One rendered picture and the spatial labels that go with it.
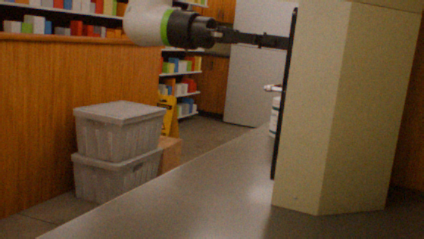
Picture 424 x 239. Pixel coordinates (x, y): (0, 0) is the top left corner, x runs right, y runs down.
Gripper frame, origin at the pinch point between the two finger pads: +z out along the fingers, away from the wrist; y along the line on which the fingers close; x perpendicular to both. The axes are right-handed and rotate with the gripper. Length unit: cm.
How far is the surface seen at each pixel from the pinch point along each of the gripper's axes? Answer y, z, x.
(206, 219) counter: -20.4, -4.2, 36.9
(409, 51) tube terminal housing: 8.2, 28.6, -1.7
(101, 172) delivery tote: 149, -156, 106
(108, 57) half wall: 194, -190, 32
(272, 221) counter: -13.2, 7.8, 36.9
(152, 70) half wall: 259, -190, 44
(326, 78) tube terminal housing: -4.7, 13.2, 6.0
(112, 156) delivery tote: 151, -150, 94
